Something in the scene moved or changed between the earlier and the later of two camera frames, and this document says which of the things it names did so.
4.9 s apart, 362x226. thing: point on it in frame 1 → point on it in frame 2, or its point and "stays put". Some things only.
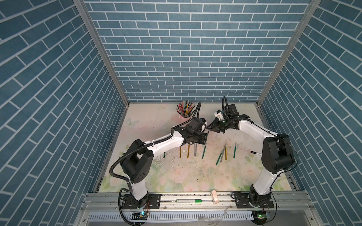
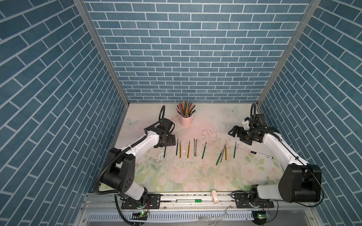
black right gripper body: (221, 125) → (245, 136)
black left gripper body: (197, 138) → (168, 140)
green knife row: (203, 152) stays put
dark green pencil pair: (218, 158) stays put
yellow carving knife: (226, 152) stays put
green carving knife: (234, 150) stays put
